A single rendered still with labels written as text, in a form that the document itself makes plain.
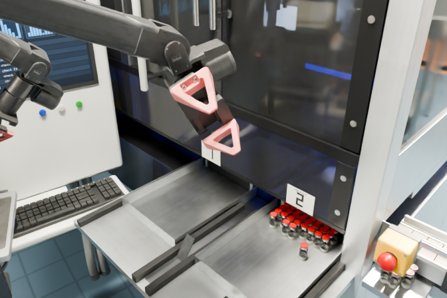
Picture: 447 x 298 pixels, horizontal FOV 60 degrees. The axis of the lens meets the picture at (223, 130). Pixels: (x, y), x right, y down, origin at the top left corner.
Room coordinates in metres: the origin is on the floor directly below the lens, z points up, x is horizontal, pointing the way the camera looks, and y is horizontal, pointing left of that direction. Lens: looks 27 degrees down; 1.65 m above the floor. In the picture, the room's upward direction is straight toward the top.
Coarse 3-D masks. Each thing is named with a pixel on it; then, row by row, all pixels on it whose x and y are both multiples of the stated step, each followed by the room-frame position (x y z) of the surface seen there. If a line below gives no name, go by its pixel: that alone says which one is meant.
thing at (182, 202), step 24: (192, 168) 1.17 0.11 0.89; (144, 192) 1.02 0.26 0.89; (168, 192) 1.04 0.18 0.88; (192, 192) 1.04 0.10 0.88; (216, 192) 1.04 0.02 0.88; (240, 192) 1.04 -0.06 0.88; (144, 216) 0.88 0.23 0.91; (168, 216) 0.92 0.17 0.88; (192, 216) 0.92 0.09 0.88; (216, 216) 0.90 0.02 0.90; (168, 240) 0.80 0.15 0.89
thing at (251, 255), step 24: (264, 216) 0.92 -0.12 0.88; (216, 240) 0.78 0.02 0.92; (240, 240) 0.82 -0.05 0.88; (264, 240) 0.82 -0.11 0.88; (288, 240) 0.82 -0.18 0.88; (216, 264) 0.73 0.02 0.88; (240, 264) 0.73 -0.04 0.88; (264, 264) 0.73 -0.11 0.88; (288, 264) 0.73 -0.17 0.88; (312, 264) 0.73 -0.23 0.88; (240, 288) 0.66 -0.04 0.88; (264, 288) 0.66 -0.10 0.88; (288, 288) 0.66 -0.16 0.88
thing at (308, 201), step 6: (288, 186) 0.85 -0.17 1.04; (288, 192) 0.85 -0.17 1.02; (294, 192) 0.83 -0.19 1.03; (300, 192) 0.82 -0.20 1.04; (288, 198) 0.85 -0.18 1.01; (294, 198) 0.83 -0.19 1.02; (300, 198) 0.82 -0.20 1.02; (306, 198) 0.81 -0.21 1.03; (312, 198) 0.80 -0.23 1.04; (294, 204) 0.83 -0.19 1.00; (300, 204) 0.82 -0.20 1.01; (306, 204) 0.81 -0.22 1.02; (312, 204) 0.79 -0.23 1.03; (306, 210) 0.80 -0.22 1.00; (312, 210) 0.79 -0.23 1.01
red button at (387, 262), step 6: (384, 252) 0.64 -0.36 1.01; (378, 258) 0.63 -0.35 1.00; (384, 258) 0.62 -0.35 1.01; (390, 258) 0.62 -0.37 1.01; (378, 264) 0.63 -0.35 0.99; (384, 264) 0.62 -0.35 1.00; (390, 264) 0.61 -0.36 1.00; (396, 264) 0.62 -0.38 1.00; (384, 270) 0.62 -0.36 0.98; (390, 270) 0.61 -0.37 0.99
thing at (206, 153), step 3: (204, 147) 1.08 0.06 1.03; (204, 150) 1.08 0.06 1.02; (207, 150) 1.07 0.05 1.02; (210, 150) 1.06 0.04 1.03; (213, 150) 1.05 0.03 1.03; (216, 150) 1.04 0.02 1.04; (204, 153) 1.08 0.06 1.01; (207, 153) 1.07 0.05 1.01; (210, 153) 1.06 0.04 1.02; (213, 153) 1.05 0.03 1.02; (216, 153) 1.04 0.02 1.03; (219, 153) 1.03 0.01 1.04; (204, 156) 1.08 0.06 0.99; (207, 156) 1.07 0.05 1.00; (210, 156) 1.06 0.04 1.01; (213, 156) 1.05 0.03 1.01; (216, 156) 1.04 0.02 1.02; (219, 156) 1.03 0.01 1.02; (210, 159) 1.06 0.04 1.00; (213, 159) 1.05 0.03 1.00; (216, 159) 1.04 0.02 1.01; (219, 159) 1.03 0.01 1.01; (216, 162) 1.04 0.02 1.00; (219, 162) 1.03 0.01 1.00; (219, 165) 1.03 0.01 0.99
